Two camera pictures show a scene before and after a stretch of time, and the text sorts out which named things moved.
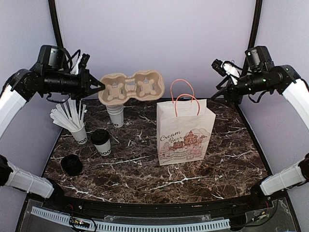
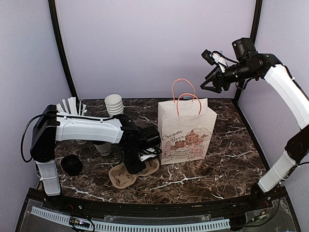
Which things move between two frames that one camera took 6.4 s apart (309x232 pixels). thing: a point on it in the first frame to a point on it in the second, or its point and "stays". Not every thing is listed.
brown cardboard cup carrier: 146,85 to 120,178
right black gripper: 232,89 to 219,77
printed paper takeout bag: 184,126 stays
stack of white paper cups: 116,113 stays
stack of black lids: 71,165 stays
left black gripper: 86,79 to 133,169
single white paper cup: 104,149 stays
